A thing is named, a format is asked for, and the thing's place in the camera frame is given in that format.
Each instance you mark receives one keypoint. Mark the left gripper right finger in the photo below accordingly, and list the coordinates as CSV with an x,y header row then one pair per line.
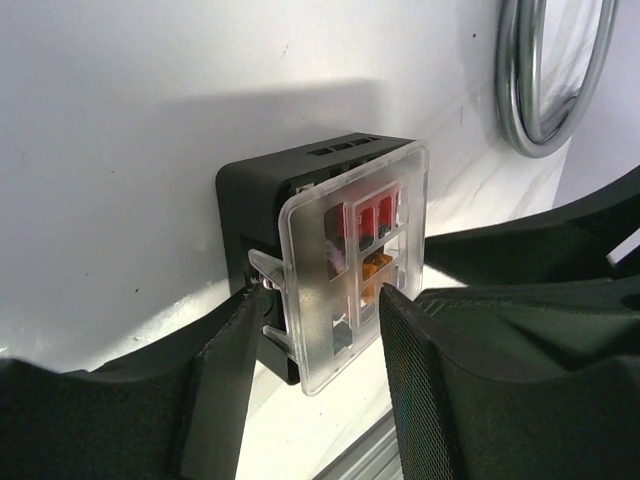
x,y
515,382

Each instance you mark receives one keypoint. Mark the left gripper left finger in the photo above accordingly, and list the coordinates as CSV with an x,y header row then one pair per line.
x,y
174,409

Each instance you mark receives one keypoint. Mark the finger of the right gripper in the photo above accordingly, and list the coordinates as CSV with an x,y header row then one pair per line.
x,y
565,244

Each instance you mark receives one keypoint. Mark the black fuse box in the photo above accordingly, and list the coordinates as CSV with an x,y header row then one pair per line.
x,y
250,195

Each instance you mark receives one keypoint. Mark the aluminium mounting rail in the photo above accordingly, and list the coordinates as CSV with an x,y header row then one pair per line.
x,y
373,456

